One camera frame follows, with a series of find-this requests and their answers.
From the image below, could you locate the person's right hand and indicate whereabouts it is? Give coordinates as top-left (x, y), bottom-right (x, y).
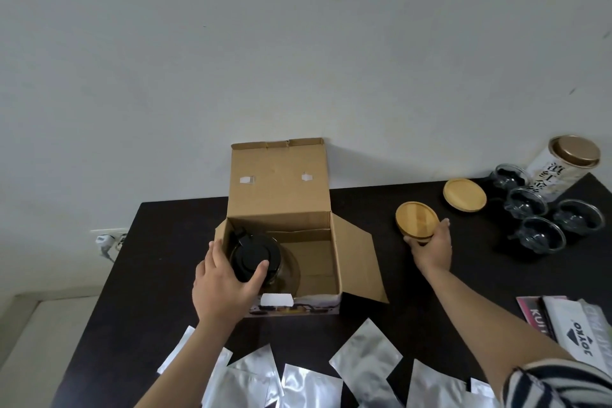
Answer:
top-left (403, 217), bottom-right (454, 278)

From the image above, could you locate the person's left hand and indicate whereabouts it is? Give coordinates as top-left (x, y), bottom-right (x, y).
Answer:
top-left (192, 239), bottom-right (270, 327)

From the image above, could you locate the bamboo coaster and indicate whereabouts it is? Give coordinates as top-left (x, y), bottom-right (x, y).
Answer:
top-left (442, 177), bottom-right (488, 214)
top-left (395, 201), bottom-right (440, 244)

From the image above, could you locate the glass teapot black lid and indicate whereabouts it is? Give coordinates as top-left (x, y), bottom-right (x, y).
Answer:
top-left (228, 227), bottom-right (302, 298)

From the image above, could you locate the glass cup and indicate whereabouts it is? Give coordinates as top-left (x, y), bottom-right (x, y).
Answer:
top-left (552, 198), bottom-right (606, 235)
top-left (502, 186), bottom-right (550, 218)
top-left (488, 163), bottom-right (532, 193)
top-left (509, 215), bottom-right (567, 254)

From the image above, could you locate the red cardboard tea set box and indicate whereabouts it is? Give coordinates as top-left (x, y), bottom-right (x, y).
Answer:
top-left (214, 137), bottom-right (390, 319)

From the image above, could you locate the white tea tin gold lid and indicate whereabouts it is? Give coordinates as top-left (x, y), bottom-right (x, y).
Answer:
top-left (525, 135), bottom-right (602, 201)

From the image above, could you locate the person's left forearm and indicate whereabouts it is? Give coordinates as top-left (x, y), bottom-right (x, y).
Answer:
top-left (133, 316), bottom-right (245, 408)

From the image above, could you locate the person's right forearm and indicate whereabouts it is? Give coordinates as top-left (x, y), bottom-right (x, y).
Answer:
top-left (420, 266), bottom-right (565, 399)

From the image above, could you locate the dark wooden table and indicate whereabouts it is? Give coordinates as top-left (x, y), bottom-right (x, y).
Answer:
top-left (50, 172), bottom-right (612, 408)

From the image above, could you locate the pink packet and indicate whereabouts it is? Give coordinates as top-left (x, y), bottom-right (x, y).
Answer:
top-left (515, 296), bottom-right (551, 337)

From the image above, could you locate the group of silver foil pouches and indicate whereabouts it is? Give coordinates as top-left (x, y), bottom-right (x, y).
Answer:
top-left (156, 317), bottom-right (503, 408)

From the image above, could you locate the white power plug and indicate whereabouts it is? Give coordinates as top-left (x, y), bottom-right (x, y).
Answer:
top-left (94, 233), bottom-right (115, 263)

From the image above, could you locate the white packet black logo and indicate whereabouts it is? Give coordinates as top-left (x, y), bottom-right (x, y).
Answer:
top-left (541, 296), bottom-right (608, 375)

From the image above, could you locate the striped shirt sleeve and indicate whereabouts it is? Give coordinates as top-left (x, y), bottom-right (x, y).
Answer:
top-left (499, 357), bottom-right (612, 408)

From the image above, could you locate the white wall socket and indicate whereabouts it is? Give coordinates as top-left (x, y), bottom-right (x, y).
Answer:
top-left (89, 228), bottom-right (129, 244)

